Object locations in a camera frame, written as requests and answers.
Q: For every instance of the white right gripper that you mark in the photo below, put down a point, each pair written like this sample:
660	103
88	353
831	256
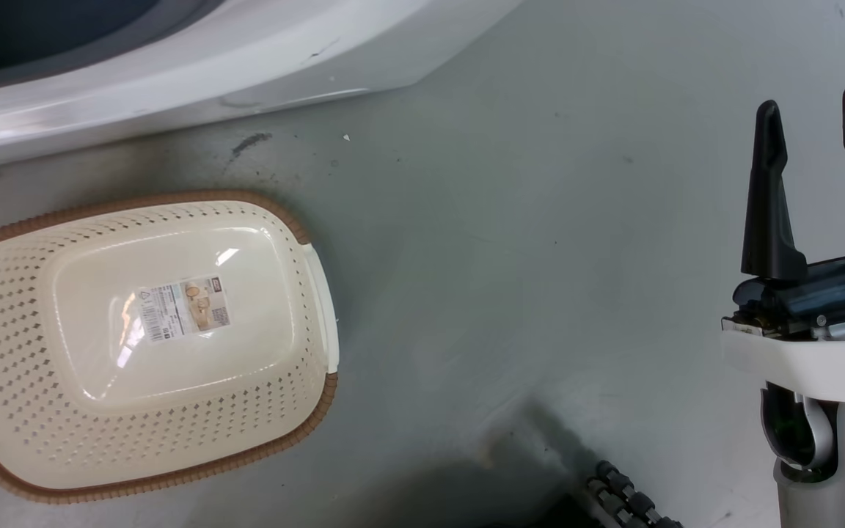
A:
818	359

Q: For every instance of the white front-load washing machine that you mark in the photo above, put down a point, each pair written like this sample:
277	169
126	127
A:
173	81

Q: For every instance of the cream perforated laundry basket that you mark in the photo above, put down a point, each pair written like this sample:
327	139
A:
41	411

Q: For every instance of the paper label with barcode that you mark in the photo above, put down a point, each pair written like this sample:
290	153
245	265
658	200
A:
184	308

